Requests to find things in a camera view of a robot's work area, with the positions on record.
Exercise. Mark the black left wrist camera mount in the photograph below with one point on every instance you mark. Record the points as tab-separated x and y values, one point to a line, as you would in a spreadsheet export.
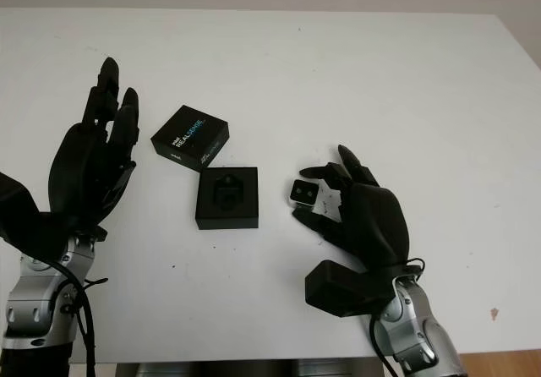
21	216

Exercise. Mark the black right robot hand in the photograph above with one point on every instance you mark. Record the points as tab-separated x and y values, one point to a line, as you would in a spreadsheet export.
376	225

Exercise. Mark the dark grey robot torso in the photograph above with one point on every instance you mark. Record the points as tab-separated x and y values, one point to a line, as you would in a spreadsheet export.
253	370

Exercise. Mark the black camera box base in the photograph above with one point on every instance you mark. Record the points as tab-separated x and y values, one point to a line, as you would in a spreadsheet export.
211	216

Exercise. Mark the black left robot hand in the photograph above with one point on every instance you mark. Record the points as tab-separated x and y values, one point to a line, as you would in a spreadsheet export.
84	174

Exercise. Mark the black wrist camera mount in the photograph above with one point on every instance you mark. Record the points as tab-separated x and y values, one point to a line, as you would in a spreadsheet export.
338	288
21	216

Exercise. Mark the black printed box lid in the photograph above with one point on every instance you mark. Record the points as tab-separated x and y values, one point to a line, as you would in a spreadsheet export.
186	136

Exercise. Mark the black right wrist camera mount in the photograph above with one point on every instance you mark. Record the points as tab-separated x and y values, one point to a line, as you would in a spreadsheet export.
338	288

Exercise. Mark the small silver depth camera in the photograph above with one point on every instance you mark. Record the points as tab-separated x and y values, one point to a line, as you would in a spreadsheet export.
304	193

